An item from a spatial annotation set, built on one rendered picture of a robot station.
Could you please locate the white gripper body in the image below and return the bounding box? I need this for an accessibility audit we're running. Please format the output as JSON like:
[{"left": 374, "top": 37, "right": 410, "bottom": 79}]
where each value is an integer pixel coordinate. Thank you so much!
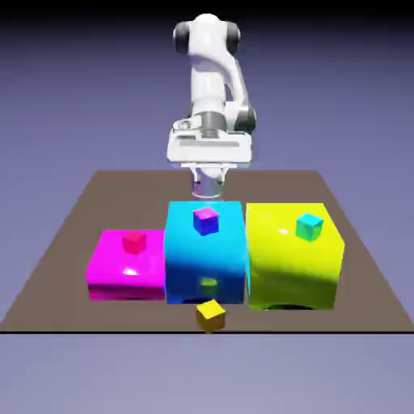
[{"left": 166, "top": 128, "right": 253, "bottom": 170}]

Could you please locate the small purple cube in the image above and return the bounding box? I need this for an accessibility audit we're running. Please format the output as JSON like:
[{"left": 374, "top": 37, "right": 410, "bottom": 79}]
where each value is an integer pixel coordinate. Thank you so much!
[{"left": 192, "top": 206, "right": 221, "bottom": 238}]

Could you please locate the small red cube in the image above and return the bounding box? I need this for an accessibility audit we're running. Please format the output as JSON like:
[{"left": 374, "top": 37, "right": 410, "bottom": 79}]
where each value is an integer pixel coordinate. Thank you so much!
[{"left": 121, "top": 230, "right": 148, "bottom": 256}]

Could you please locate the small cyan cube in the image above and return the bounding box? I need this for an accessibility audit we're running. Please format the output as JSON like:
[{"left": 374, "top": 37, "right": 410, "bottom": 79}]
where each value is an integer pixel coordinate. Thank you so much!
[{"left": 294, "top": 212, "right": 325, "bottom": 243}]

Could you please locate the small yellow cube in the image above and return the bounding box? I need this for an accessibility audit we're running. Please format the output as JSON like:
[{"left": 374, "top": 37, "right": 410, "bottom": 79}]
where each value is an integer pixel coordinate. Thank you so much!
[{"left": 195, "top": 298, "right": 227, "bottom": 335}]

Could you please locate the large cyan box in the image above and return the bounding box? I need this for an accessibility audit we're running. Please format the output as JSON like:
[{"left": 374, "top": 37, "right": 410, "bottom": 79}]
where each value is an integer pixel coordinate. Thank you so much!
[{"left": 163, "top": 200, "right": 251, "bottom": 306}]

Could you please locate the large yellow box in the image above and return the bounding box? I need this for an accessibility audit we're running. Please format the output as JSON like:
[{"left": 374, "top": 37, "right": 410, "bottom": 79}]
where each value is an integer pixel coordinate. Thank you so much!
[{"left": 244, "top": 201, "right": 346, "bottom": 312}]

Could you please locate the large magenta box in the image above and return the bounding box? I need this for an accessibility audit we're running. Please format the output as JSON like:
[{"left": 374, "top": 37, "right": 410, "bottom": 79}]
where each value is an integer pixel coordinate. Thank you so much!
[{"left": 85, "top": 228, "right": 167, "bottom": 302}]

